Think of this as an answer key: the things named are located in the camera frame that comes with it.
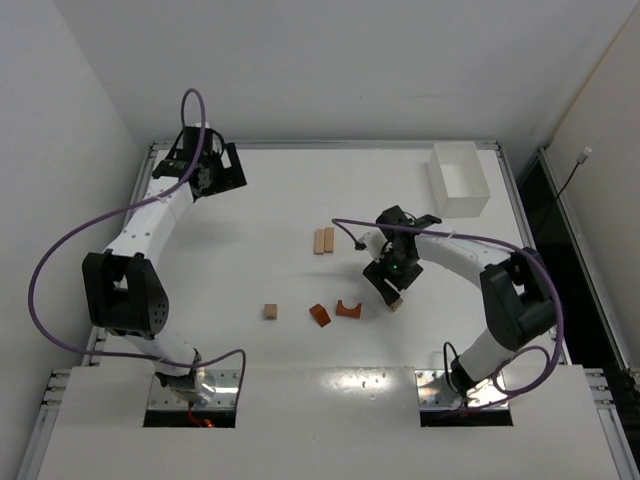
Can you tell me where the light pentagon wood block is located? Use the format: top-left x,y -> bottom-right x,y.
390,298 -> 403,312

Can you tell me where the light long wood block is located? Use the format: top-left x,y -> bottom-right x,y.
313,228 -> 325,255

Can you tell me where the white perforated box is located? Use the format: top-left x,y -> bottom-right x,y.
427,142 -> 491,218

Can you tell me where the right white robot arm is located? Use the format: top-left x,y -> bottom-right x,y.
356,232 -> 557,396

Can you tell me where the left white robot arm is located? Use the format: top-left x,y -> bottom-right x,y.
82,124 -> 247,403

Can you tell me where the dark red arch block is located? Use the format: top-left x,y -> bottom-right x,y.
335,300 -> 362,319

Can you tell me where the dark red wedge block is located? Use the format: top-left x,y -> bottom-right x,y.
309,304 -> 331,328

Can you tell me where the light wood cube block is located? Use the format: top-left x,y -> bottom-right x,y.
263,304 -> 278,320

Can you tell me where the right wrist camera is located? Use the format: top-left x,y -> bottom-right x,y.
375,205 -> 442,242

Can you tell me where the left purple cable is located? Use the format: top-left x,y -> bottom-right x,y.
27,88 -> 247,396

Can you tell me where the purple cable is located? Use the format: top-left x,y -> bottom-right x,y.
27,88 -> 247,396
331,217 -> 565,416

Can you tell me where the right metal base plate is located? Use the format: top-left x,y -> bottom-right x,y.
414,369 -> 509,413

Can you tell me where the metal base plate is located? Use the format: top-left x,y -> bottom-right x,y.
414,369 -> 509,413
147,369 -> 239,411

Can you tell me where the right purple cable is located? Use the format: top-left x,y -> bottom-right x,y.
331,217 -> 565,416

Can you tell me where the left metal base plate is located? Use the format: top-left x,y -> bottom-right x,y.
147,369 -> 239,411

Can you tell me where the black wall cable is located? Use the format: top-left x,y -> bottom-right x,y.
554,147 -> 593,199

